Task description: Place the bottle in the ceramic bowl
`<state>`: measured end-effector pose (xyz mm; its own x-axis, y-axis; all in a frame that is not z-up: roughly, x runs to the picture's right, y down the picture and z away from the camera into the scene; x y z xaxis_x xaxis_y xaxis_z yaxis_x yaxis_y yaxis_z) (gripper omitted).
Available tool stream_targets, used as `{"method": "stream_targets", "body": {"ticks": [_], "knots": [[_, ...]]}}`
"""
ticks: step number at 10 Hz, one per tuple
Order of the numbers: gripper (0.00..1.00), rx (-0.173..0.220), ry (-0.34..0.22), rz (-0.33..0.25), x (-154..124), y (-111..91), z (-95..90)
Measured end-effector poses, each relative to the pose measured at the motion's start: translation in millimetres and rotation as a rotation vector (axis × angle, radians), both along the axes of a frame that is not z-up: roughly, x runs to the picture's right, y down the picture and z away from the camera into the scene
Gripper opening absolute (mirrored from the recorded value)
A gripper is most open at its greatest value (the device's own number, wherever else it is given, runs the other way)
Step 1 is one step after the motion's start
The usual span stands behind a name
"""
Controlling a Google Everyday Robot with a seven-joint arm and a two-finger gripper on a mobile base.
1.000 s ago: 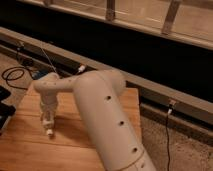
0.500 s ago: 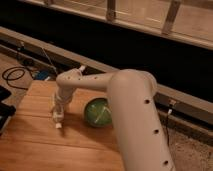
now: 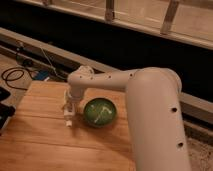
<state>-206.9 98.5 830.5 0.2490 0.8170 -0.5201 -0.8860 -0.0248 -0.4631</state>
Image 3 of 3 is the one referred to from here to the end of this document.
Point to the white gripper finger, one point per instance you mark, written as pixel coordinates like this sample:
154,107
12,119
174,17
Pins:
65,107
76,108

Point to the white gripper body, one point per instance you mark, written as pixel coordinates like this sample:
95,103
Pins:
73,95

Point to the white plastic bottle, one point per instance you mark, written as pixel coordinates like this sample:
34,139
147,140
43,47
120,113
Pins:
68,115

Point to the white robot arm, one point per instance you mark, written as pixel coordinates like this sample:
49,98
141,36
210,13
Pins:
153,111

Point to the green ceramic bowl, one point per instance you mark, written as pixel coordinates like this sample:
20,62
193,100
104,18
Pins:
99,112

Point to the blue box on floor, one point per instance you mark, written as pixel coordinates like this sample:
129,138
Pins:
41,75

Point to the black device at left edge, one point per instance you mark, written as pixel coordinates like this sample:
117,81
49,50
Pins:
6,112

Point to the wooden railing frame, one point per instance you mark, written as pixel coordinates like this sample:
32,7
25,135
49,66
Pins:
187,21

